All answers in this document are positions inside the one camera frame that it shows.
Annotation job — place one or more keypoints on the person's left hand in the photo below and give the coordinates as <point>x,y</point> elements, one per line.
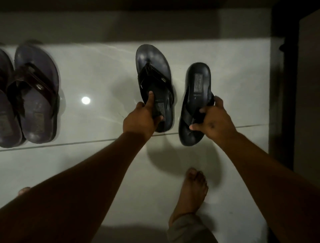
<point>141,122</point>

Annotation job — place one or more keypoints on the person's right hand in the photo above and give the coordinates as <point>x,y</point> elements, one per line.
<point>217,125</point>

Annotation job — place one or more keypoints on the black sandal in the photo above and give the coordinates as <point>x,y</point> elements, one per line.
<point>197,85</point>
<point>155,67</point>

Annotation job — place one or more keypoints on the brown sandal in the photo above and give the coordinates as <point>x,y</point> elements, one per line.
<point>6,120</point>
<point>37,112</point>

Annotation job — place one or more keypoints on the person's right forearm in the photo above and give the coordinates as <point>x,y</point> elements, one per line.
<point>275,190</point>

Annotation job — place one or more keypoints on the person's left forearm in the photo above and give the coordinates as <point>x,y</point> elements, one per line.
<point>75,190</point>

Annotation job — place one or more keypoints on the white tiled floor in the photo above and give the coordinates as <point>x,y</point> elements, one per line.
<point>105,75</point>

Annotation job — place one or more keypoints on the person's right foot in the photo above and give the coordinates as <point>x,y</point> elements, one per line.
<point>191,195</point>

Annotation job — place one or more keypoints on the person's foot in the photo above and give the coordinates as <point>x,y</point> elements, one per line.
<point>191,195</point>
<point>23,191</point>

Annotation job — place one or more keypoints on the person's right trouser leg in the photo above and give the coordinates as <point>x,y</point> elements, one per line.
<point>190,230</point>

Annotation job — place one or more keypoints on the person's left foot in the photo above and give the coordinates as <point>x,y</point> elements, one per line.
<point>23,191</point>

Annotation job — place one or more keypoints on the dark door frame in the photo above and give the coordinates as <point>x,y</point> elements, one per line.
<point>285,87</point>

